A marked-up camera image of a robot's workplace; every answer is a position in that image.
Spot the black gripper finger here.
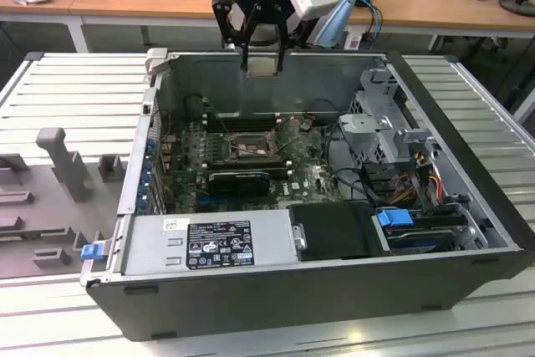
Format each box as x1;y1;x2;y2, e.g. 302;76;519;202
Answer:
271;3;313;73
211;0;263;72

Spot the silver CPU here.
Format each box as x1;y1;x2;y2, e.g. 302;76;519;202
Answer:
245;54;280;79

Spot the black RAM slot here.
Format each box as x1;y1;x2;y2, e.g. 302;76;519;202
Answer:
202;160;294;166
203;116;282;124
202;164;294;170
203;112;282;119
203;125;282;133
202;167;294;174
202;171;294;178
203;121;282;128

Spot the CPU socket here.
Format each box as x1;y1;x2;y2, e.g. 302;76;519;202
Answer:
227;130;280;163

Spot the pale blue teach pendant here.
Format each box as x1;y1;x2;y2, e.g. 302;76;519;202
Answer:
312;0;359;49

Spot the pale grey case latch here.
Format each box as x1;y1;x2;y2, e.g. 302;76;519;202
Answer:
144;47;169;79

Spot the black cylindrical component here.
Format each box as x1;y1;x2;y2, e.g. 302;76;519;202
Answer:
185;94;205;119

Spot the silver metal drive cage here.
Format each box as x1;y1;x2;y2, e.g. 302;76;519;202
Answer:
349;64;445;168

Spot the green motherboard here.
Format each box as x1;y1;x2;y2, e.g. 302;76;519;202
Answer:
160;116;348;214

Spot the black graphics card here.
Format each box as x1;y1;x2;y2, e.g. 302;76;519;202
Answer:
173;168;272;199

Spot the black plastic air shroud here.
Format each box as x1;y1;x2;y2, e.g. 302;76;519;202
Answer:
287;201;380;263

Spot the hard disk in blue carrier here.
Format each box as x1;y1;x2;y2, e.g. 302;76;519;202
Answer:
374;207;461;256

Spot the grey power supply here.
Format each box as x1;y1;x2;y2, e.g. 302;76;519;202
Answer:
120;208;301;278

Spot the grey plastic part rack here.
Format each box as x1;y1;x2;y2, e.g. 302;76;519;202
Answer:
0;126;129;279

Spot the black PC case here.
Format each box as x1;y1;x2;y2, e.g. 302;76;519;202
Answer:
79;48;535;344

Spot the blue plastic latch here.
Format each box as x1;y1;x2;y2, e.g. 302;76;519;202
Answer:
81;242;103;262

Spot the blue cable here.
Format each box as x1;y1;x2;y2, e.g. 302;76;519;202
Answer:
356;0;384;43

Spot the multicolour power wire bundle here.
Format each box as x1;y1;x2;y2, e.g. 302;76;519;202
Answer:
392;151;445;210

